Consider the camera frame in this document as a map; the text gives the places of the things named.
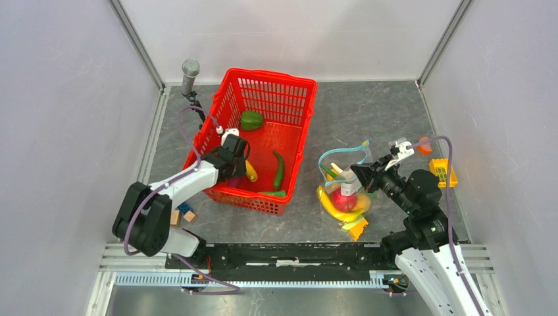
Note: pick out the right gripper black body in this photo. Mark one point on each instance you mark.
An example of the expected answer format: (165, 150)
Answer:
(391, 183)

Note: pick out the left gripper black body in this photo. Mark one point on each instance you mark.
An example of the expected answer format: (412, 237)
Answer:
(239, 169)

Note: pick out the yellow squash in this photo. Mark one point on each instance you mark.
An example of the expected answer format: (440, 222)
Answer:
(251, 173)
(341, 175)

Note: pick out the clear zip top bag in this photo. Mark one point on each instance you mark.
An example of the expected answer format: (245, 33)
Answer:
(344, 157)

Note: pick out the long green chili pepper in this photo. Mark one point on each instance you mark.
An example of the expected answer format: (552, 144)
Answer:
(331, 174)

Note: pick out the red apple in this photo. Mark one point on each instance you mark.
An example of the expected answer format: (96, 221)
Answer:
(343, 203)

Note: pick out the yellow banana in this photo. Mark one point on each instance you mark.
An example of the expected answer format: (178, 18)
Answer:
(324, 198)

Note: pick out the yellow orange peach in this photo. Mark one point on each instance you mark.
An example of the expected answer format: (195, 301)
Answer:
(363, 203)

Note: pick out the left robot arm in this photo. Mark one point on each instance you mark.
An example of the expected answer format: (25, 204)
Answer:
(143, 219)

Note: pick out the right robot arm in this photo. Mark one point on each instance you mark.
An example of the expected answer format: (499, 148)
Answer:
(427, 250)

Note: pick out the purple vegetable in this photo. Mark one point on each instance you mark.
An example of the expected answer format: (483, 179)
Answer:
(234, 182)

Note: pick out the green bell pepper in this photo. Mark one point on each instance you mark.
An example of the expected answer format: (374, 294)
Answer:
(251, 120)

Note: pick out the orange half-round block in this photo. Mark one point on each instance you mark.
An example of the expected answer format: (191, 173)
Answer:
(426, 148)

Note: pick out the short green chili pepper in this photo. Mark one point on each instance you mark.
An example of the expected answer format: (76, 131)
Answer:
(279, 176)

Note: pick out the yellow window toy block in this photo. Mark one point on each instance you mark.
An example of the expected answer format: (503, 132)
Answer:
(439, 168)

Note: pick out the yellow orange toy sandwich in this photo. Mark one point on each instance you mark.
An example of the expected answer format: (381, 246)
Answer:
(355, 228)

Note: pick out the green cucumber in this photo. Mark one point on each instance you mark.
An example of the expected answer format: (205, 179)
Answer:
(277, 194)

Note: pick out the red plastic basket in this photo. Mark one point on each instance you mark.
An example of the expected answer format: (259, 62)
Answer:
(286, 104)

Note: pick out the blue toy brick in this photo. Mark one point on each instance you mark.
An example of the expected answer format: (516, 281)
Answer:
(184, 208)

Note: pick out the wooden toy cube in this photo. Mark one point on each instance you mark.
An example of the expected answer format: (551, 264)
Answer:
(176, 216)

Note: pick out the grey microphone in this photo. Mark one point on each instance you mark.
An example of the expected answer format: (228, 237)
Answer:
(190, 69)

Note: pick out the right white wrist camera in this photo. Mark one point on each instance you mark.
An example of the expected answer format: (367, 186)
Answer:
(399, 150)

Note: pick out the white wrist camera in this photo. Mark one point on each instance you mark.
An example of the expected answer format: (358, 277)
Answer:
(399, 150)
(224, 133)

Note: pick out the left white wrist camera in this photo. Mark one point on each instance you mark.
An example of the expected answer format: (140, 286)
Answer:
(224, 133)

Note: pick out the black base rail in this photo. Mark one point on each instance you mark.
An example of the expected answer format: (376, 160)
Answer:
(293, 262)

